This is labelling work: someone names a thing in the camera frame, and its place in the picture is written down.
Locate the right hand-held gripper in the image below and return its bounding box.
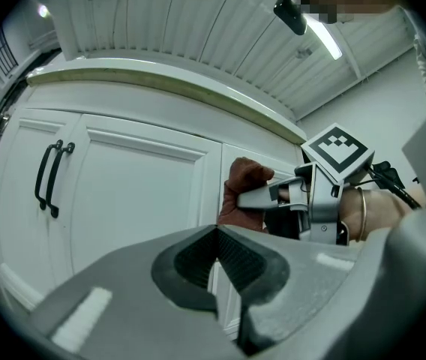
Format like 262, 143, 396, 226
235, 123, 376, 246

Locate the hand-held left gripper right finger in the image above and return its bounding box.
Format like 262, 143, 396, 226
215, 224, 361, 356

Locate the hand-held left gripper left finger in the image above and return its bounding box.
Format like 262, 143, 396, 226
28, 223, 245, 360

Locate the brown cloth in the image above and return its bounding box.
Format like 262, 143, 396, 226
217, 157, 276, 234

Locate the person's right forearm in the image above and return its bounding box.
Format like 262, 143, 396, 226
338, 185, 426, 244

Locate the gold bangle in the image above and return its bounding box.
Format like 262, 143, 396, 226
354, 186, 368, 244

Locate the white cabinet door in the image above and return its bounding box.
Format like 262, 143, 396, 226
69, 112, 224, 277
0, 106, 83, 288

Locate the white cabinet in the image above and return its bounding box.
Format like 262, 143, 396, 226
0, 56, 310, 343

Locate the long ceiling tube light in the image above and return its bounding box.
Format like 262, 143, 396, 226
302, 13, 344, 62

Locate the person's face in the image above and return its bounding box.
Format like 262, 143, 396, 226
291, 0, 400, 25

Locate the black door handle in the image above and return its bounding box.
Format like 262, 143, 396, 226
34, 139, 64, 212
46, 142, 76, 219

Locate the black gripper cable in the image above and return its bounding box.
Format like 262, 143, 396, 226
361, 160, 423, 210

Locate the black head-worn camera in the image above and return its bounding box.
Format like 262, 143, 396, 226
272, 0, 308, 36

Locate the black-framed glass wall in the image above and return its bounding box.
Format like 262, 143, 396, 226
0, 28, 21, 80

